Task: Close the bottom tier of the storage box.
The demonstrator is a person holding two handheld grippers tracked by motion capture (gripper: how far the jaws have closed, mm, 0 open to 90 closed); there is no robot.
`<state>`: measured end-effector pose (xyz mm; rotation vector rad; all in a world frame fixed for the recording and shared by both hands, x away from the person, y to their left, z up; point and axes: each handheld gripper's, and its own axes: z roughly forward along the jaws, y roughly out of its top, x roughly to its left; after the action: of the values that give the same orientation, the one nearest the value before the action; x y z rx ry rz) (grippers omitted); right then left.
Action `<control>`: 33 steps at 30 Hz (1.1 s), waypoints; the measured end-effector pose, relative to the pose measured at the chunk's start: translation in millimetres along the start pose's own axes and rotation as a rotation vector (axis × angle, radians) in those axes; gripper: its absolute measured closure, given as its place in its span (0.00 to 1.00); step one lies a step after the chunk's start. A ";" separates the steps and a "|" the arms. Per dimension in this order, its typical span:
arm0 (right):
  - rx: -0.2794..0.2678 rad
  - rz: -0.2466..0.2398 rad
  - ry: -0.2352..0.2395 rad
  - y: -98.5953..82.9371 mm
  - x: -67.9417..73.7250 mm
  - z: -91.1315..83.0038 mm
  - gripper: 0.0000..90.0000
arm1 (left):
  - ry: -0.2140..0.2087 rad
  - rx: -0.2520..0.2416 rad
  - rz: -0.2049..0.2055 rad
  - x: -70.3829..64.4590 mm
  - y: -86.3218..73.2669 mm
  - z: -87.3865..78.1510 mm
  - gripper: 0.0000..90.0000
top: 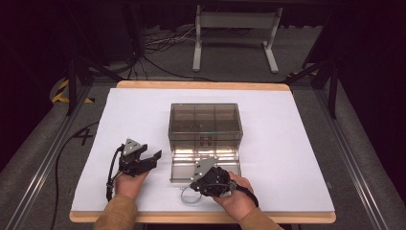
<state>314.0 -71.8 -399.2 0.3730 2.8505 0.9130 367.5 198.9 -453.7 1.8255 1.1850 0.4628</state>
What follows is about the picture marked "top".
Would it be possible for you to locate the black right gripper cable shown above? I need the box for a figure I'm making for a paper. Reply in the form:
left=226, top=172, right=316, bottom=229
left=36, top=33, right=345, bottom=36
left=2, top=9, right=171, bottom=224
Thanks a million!
left=235, top=184, right=259, bottom=208

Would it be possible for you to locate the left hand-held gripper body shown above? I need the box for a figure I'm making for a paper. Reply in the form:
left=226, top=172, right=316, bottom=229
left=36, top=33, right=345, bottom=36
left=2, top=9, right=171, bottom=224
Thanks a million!
left=118, top=138, right=157, bottom=177

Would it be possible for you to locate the transparent top drawer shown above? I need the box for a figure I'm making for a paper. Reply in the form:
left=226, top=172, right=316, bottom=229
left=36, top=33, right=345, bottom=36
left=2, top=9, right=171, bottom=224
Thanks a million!
left=169, top=133, right=242, bottom=142

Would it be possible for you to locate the transparent middle drawer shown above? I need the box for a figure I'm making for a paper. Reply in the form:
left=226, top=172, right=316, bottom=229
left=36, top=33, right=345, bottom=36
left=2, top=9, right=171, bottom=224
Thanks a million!
left=169, top=140, right=241, bottom=150

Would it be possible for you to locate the bundle of floor cables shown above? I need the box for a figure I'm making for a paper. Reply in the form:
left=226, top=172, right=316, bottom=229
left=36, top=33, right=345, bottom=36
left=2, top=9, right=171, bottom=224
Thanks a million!
left=140, top=27, right=199, bottom=55

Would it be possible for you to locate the white table sheet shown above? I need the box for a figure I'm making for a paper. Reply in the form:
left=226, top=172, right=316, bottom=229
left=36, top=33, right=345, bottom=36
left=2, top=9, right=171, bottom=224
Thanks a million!
left=70, top=88, right=335, bottom=214

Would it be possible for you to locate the person's left hand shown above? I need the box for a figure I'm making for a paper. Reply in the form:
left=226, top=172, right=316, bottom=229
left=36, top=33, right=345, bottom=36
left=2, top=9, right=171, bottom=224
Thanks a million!
left=114, top=171, right=150, bottom=201

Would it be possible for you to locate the transparent drawer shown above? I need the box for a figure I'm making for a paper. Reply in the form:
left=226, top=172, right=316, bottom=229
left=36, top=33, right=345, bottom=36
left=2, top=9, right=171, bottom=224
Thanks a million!
left=169, top=147, right=242, bottom=184
left=169, top=140, right=241, bottom=150
left=169, top=133, right=242, bottom=142

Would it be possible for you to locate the white metal stand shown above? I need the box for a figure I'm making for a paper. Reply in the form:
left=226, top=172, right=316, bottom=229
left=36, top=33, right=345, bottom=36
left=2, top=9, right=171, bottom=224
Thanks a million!
left=192, top=4, right=284, bottom=75

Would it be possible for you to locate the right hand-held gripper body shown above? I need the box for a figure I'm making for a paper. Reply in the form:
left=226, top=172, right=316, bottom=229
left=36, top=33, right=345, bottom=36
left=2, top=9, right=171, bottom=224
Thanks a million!
left=191, top=156, right=237, bottom=197

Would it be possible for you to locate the person's right hand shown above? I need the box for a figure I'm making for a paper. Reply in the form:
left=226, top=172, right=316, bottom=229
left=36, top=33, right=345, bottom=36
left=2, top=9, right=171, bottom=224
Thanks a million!
left=213, top=172, right=257, bottom=223

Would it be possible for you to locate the transparent bottom drawer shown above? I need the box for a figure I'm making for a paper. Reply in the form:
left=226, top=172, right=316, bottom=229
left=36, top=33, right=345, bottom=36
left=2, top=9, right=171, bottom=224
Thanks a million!
left=169, top=147, right=242, bottom=184

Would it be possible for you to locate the black metal stand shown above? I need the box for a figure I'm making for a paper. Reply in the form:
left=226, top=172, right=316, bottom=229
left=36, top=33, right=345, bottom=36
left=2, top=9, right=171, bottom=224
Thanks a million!
left=65, top=0, right=125, bottom=117
left=286, top=47, right=340, bottom=120

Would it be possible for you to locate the transparent brown drawer box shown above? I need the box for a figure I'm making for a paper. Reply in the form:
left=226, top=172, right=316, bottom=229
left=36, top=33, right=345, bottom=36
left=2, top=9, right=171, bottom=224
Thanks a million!
left=168, top=103, right=244, bottom=151

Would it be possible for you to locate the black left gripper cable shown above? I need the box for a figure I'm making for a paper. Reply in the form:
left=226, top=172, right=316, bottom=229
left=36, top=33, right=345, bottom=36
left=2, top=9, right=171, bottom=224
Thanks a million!
left=105, top=144, right=126, bottom=202

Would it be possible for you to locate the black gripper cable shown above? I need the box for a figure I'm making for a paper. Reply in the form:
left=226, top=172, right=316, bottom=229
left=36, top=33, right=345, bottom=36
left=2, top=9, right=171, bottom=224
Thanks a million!
left=105, top=144, right=126, bottom=202
left=235, top=184, right=259, bottom=208

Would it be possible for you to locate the aluminium floor rail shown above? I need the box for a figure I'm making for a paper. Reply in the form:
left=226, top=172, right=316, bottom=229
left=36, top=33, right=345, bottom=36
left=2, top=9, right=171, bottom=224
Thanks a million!
left=314, top=89, right=390, bottom=230
left=4, top=85, right=94, bottom=230

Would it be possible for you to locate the yellow black floor tape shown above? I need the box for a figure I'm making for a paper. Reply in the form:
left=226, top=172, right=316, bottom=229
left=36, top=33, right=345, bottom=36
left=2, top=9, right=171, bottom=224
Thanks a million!
left=51, top=79, right=96, bottom=104

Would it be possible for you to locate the long black floor cable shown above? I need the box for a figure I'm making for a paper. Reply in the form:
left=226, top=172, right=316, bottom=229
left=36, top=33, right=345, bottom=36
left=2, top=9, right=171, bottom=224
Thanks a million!
left=50, top=120, right=101, bottom=230

